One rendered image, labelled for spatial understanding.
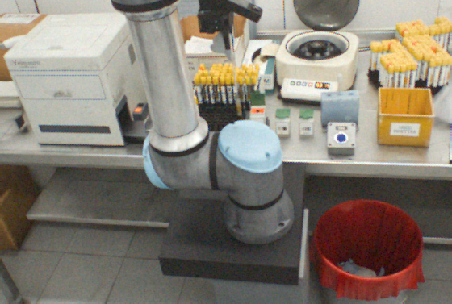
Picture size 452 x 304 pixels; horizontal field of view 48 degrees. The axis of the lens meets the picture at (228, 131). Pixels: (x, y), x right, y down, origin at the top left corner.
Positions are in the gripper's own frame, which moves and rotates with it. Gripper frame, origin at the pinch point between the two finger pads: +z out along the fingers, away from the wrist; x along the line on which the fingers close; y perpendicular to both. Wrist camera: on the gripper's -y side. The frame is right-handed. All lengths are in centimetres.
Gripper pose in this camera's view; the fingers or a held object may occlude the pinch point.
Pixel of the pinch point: (232, 56)
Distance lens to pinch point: 139.7
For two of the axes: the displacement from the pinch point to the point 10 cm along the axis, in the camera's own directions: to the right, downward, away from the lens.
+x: -1.6, 5.9, -7.9
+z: 1.1, 8.0, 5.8
